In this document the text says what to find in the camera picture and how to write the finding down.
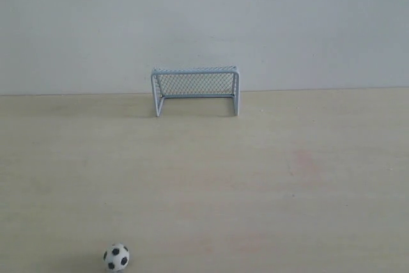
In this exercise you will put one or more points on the black and white mini football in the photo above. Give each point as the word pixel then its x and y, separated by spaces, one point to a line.
pixel 116 258

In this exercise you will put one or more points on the small light blue goal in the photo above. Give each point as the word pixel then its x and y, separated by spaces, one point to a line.
pixel 203 82

